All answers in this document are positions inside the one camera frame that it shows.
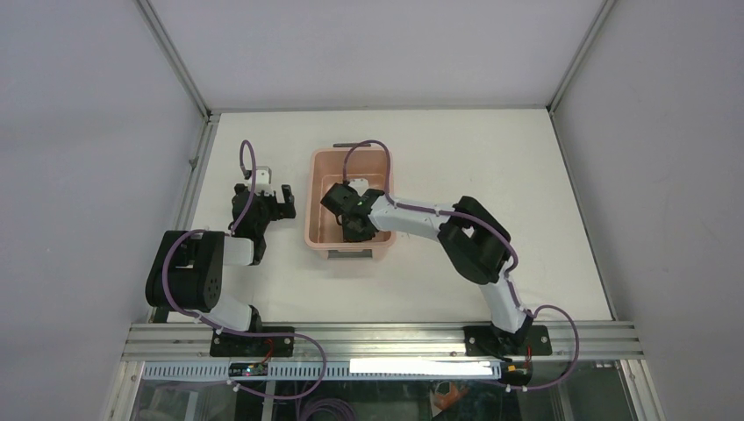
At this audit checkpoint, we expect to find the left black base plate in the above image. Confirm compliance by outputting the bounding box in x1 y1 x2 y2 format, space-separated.
209 325 295 359

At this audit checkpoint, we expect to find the white slotted cable duct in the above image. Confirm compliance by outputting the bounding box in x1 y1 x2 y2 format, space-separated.
142 358 501 382

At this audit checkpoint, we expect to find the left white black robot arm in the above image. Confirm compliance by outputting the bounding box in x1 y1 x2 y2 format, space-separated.
145 183 297 334

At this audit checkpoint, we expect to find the aluminium front rail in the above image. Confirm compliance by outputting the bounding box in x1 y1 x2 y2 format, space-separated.
121 321 645 361

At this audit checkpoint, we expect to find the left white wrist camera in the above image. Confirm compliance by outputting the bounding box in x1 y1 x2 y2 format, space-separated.
251 166 275 196

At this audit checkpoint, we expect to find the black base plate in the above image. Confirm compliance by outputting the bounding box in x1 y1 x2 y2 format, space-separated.
462 325 553 359
209 325 295 359

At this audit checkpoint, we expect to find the pink plastic bin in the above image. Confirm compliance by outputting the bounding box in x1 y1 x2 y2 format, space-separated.
304 145 396 260

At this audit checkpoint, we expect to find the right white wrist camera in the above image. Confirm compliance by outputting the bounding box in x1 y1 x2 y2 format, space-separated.
348 178 369 196

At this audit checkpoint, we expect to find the purple cable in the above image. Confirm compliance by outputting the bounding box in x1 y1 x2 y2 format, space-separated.
341 139 581 391
161 139 328 402

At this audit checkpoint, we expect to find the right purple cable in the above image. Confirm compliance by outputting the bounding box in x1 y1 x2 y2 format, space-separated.
341 139 581 391

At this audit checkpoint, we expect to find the coiled purple cable below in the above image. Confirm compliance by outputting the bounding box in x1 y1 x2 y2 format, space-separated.
296 398 359 421

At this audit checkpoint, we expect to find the orange object under table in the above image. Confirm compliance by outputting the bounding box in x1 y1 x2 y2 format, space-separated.
431 381 469 411

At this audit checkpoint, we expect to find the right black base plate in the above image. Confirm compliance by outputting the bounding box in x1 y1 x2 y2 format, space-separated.
462 325 553 359

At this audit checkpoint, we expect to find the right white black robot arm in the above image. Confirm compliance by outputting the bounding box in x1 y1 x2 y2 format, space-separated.
320 182 534 353

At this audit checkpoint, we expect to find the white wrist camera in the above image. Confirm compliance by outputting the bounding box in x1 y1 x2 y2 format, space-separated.
251 166 275 196
348 178 369 196

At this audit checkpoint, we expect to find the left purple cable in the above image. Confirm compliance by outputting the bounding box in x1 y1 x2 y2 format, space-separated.
161 139 328 402

